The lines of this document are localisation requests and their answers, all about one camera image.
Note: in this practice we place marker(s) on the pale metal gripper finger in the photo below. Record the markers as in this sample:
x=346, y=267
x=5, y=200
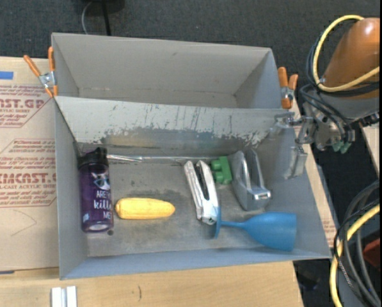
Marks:
x=290, y=120
x=302, y=133

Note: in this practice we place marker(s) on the grey tape dispenser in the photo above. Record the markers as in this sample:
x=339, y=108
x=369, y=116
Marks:
x=245, y=187

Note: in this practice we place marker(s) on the green toy brick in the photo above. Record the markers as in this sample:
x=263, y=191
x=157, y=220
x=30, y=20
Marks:
x=222, y=170

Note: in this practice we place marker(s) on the blue plastic goblet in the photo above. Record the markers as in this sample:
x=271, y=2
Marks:
x=274, y=230

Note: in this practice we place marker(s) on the white and grey stapler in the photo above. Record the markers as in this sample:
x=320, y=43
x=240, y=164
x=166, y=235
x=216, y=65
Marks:
x=203, y=190

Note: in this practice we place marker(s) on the clear thin rod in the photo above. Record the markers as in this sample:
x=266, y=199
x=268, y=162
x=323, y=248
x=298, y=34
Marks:
x=126, y=158

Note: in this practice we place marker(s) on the grey metal bin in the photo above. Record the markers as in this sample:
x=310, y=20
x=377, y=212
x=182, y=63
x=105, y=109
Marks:
x=165, y=235

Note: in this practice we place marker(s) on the yellow toy corn cob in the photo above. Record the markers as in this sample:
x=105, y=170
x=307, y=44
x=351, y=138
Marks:
x=144, y=208

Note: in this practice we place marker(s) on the purple plastic bottle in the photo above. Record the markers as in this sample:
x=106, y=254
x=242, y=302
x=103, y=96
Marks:
x=96, y=193

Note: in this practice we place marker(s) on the brown cardboard board red print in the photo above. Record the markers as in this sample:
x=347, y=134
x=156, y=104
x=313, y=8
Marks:
x=24, y=235

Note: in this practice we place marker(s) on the black cylinder on white bracket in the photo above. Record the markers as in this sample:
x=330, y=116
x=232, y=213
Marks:
x=373, y=117

